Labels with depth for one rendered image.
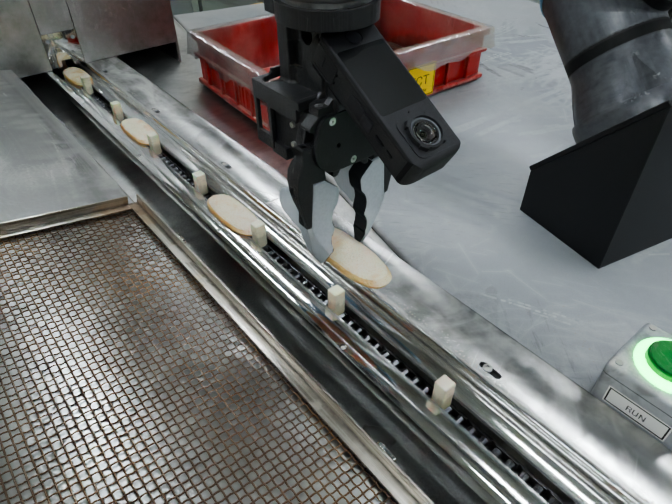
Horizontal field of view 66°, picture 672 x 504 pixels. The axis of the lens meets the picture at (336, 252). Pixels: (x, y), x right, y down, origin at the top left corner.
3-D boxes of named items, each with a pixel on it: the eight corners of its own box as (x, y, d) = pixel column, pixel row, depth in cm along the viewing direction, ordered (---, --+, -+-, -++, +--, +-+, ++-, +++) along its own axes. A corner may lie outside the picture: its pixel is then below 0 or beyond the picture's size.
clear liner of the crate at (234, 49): (490, 77, 103) (500, 25, 96) (281, 149, 81) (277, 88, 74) (380, 33, 123) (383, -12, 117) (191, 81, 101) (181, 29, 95)
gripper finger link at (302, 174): (327, 211, 44) (339, 112, 39) (340, 220, 43) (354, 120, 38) (281, 225, 41) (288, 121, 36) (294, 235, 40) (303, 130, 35)
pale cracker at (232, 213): (269, 228, 61) (268, 220, 60) (241, 241, 59) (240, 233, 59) (226, 192, 67) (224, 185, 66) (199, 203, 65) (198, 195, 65)
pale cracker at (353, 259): (402, 277, 44) (403, 267, 44) (369, 297, 43) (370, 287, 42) (329, 223, 50) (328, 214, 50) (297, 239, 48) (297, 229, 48)
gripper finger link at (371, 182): (349, 204, 52) (337, 125, 45) (390, 232, 48) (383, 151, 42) (325, 219, 51) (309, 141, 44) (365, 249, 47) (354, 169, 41)
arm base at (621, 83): (633, 133, 71) (608, 66, 71) (751, 82, 57) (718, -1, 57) (551, 158, 65) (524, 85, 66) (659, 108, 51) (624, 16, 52)
